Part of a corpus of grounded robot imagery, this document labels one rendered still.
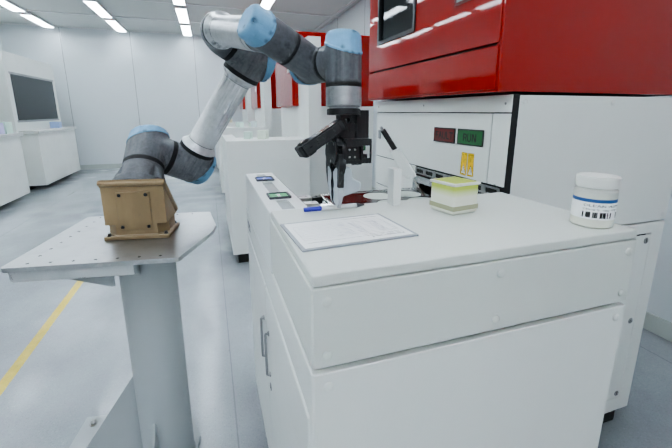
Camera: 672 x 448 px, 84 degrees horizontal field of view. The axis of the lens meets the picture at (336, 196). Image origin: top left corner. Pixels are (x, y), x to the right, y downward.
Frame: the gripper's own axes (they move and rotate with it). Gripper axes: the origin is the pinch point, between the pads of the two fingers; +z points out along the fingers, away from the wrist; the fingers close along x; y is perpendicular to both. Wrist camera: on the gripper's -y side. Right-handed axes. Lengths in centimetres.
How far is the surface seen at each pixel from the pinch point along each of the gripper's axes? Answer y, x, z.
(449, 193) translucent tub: 21.0, -12.1, -2.7
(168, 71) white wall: -93, 811, -132
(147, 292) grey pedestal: -45, 38, 31
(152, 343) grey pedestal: -45, 38, 48
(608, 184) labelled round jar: 41, -30, -6
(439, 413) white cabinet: 7.9, -30.4, 30.4
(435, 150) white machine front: 49, 35, -8
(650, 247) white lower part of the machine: 114, 3, 24
